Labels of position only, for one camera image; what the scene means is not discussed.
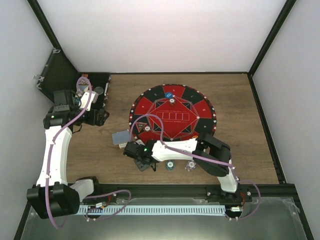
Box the brown 100 chips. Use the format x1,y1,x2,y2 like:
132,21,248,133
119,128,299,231
144,126,151,132
169,98,176,105

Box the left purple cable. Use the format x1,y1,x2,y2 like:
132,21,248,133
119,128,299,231
44,76,132,229

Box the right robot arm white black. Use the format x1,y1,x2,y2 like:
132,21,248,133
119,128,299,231
123,133,240,202

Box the purple chip stack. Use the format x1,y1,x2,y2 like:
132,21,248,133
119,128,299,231
185,160,196,172

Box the white playing card box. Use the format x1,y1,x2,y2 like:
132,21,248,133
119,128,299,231
118,142,127,149

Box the light blue slotted cable duct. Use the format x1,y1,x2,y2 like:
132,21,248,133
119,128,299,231
76,205,226,217

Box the teal chip stack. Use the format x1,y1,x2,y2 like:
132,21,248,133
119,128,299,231
165,160,175,171

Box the round red black poker mat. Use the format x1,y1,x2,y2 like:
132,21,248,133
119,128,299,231
129,84,217,143

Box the card deck in case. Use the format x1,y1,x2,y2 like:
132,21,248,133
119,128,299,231
76,85,89,97

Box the clear round dealer button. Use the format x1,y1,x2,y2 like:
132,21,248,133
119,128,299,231
94,86,104,95

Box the blue small blind button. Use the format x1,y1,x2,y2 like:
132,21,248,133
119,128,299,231
164,92,173,99

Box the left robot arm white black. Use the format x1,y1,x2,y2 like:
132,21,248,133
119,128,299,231
26,90,109,219

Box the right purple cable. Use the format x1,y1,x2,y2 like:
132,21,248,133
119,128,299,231
129,113,262,222

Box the triangular all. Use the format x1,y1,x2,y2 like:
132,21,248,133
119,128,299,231
135,122,148,133

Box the black poker chip case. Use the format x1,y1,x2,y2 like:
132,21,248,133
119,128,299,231
33,48,111,110

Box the purple cable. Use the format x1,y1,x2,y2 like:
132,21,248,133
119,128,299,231
129,113,262,222
44,76,132,229

